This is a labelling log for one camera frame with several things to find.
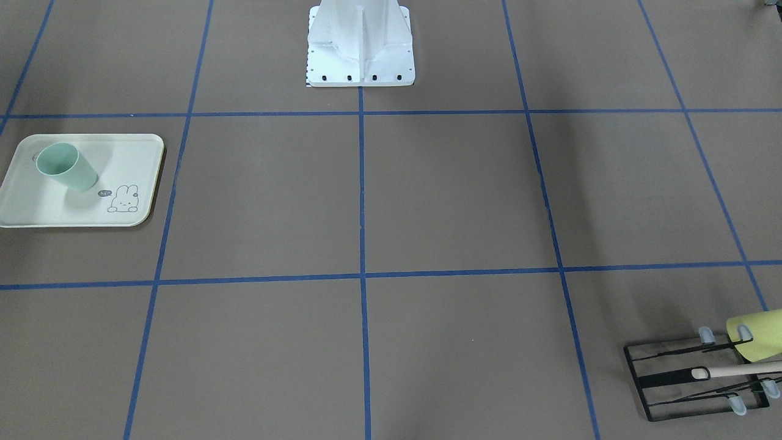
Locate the yellow cup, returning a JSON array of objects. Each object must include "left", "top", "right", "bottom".
[{"left": 726, "top": 309, "right": 781, "bottom": 362}]

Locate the pale green cup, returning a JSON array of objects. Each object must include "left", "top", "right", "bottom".
[{"left": 35, "top": 142, "right": 99, "bottom": 192}]

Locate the cream rabbit tray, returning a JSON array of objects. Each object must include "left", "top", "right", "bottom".
[{"left": 1, "top": 134, "right": 165, "bottom": 229}]

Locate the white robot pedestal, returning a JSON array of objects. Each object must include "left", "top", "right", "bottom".
[{"left": 305, "top": 1, "right": 416, "bottom": 87}]

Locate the black wire cup rack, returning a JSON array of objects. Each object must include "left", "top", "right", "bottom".
[{"left": 623, "top": 328, "right": 780, "bottom": 422}]

